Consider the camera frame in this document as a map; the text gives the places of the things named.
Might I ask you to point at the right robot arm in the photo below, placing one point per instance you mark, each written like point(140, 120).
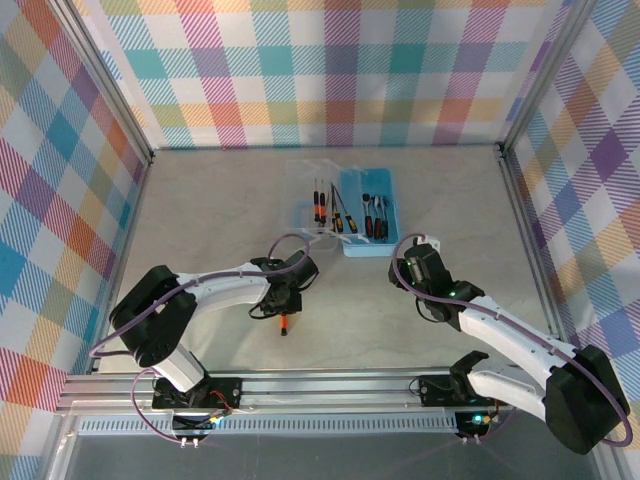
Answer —
point(510, 335)

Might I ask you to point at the light blue plastic toolbox base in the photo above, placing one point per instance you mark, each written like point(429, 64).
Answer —
point(352, 210)

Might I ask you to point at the transparent toolbox lid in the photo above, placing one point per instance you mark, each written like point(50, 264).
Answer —
point(300, 185)

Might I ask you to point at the long aluminium base rail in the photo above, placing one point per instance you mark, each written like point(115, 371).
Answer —
point(325, 387)

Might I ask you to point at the aluminium side rail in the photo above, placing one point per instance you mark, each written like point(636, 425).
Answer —
point(537, 260)
point(116, 260)

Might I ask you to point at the grey metal base plate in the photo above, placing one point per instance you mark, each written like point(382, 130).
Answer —
point(325, 460)

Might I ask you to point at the aluminium corner post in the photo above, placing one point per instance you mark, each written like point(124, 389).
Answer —
point(542, 75)
point(102, 75)

